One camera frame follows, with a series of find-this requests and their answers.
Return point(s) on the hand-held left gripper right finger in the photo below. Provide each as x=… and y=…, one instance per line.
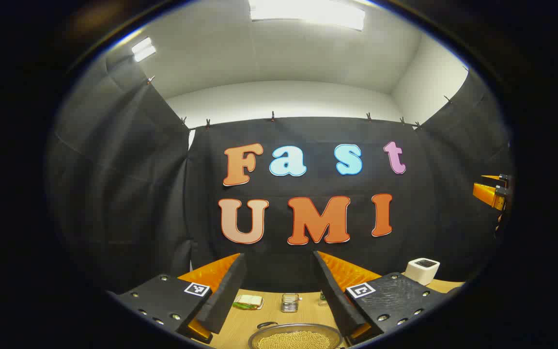
x=342, y=305

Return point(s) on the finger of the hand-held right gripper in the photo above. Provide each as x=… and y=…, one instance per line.
x=487, y=195
x=494, y=178

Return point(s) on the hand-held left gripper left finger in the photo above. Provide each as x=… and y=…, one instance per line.
x=228, y=300

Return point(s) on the clear plastic water bottle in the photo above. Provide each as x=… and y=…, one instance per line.
x=323, y=299

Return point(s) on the sandwich with lettuce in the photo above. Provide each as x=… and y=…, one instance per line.
x=249, y=301

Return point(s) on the pile of soybeans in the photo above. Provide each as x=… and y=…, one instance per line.
x=293, y=341

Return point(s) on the white box device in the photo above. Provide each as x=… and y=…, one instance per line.
x=422, y=274

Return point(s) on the black backdrop cloth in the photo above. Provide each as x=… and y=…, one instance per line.
x=162, y=194

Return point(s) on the row of small cloth clips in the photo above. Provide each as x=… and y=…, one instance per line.
x=272, y=116

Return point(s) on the large ceiling light panel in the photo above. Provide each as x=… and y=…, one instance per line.
x=308, y=12

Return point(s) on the small ceiling light panel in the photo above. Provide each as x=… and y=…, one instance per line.
x=143, y=49

